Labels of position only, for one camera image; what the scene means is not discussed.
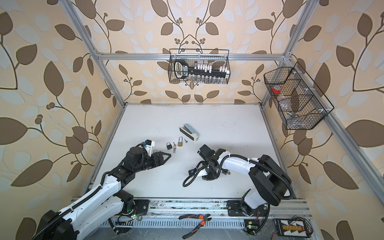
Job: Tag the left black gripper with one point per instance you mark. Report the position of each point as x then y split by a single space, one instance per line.
160 157

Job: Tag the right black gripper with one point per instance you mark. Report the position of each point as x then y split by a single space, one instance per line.
213 175

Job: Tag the brass padlock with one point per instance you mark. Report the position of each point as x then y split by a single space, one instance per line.
180 142

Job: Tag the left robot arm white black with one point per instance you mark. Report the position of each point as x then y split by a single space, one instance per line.
105 200

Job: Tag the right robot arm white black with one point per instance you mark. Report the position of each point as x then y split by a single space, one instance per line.
271 183

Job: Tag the black socket tool set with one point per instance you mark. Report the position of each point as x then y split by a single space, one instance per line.
202 72

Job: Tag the red capped item in basket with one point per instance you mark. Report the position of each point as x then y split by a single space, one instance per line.
276 90

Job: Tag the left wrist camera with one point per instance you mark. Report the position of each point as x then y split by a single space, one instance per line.
148 145

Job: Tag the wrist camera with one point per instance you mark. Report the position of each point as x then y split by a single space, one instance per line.
148 145
197 172

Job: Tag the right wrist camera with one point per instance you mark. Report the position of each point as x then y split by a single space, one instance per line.
197 172

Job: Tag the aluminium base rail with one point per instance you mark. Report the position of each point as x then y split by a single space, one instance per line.
225 213

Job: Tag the back wire basket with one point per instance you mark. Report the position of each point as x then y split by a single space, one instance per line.
215 57

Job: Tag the wire basket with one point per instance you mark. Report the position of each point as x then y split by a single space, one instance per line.
215 57
302 104

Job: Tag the right wire basket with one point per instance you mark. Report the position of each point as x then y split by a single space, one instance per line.
302 104

